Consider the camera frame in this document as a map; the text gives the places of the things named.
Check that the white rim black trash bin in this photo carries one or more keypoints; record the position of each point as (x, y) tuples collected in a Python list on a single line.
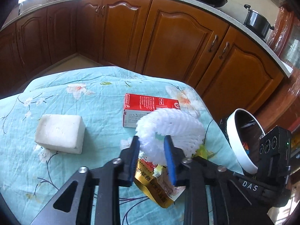
[(244, 133)]

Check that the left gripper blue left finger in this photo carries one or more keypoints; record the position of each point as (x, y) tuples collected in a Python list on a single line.
[(129, 157)]

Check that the white foam fruit net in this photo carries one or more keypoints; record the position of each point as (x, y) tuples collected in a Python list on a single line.
[(186, 131)]

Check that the black stock pot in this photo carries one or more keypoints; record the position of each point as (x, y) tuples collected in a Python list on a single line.
[(257, 23)]

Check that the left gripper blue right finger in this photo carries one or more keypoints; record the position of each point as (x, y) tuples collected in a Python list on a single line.
[(176, 169)]

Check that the green yellow drink pouch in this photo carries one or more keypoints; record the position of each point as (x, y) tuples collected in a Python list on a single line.
[(154, 182)]

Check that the floral light blue tablecloth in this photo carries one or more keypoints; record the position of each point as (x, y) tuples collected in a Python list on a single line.
[(31, 175)]

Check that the red white milk carton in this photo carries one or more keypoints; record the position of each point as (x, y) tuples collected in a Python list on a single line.
[(136, 106)]

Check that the white foam block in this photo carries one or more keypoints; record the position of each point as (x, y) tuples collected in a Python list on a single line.
[(63, 133)]

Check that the wooden lower kitchen cabinets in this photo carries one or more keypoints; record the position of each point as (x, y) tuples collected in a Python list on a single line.
[(228, 65)]

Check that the wooden glass door frame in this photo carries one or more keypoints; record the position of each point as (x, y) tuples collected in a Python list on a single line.
[(282, 107)]

